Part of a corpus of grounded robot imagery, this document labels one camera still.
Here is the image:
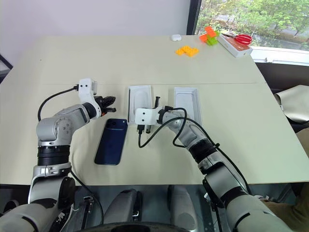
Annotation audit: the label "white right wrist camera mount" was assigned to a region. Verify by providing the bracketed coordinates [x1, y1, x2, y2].
[134, 107, 162, 126]

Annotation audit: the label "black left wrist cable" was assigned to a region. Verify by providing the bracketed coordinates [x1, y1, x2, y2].
[38, 84, 79, 121]

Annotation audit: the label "brown trousers leg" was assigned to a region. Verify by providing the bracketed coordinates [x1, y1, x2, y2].
[262, 183, 309, 232]

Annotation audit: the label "beige cloth sheet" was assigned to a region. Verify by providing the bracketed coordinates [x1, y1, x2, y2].
[273, 84, 309, 118]

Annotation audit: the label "dark seat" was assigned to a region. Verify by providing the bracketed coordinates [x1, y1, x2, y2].
[254, 62, 309, 132]

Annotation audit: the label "dark blue smartphone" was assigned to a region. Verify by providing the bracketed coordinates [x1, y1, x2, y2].
[94, 118, 128, 166]

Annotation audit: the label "black frame object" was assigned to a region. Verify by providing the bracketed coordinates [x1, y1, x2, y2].
[0, 54, 14, 84]

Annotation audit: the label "yellow building bricks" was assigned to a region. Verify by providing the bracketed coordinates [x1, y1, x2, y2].
[175, 45, 200, 58]

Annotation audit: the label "black left elbow cable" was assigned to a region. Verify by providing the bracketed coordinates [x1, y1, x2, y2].
[69, 169, 105, 227]

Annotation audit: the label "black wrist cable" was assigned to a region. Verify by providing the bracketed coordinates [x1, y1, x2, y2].
[136, 106, 252, 196]
[38, 84, 79, 121]

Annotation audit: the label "green building brick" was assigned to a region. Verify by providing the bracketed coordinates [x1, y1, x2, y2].
[206, 30, 221, 46]

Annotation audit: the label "white window sill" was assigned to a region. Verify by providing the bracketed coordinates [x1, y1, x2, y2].
[250, 45, 309, 65]

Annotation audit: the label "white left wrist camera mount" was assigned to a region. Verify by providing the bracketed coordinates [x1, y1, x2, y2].
[76, 77, 101, 119]

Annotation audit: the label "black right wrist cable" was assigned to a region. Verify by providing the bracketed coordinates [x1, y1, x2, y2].
[136, 106, 252, 196]

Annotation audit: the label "white orange carton box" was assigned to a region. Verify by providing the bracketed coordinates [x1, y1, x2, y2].
[216, 33, 253, 58]

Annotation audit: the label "small metal bracket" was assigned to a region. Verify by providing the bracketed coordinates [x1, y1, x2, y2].
[83, 195, 94, 215]

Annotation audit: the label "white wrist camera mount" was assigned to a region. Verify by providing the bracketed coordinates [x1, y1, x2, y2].
[76, 77, 101, 119]
[134, 107, 162, 126]

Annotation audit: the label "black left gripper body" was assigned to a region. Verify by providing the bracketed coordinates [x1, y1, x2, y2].
[93, 96, 108, 117]

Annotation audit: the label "white phone box lid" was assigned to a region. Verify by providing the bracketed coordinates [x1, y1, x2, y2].
[127, 84, 155, 127]

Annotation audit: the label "dark window frame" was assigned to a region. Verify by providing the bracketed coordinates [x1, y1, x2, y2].
[186, 0, 203, 36]

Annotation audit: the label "red handled scissors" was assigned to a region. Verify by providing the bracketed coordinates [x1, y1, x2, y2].
[222, 31, 253, 46]

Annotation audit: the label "black white sneaker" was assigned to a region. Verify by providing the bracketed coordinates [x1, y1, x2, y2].
[54, 205, 76, 232]

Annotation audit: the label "dark rounded robot torso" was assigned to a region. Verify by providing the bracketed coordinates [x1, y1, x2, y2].
[83, 221, 191, 232]

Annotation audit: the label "white phone box base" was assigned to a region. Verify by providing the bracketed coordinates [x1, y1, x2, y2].
[173, 86, 203, 125]

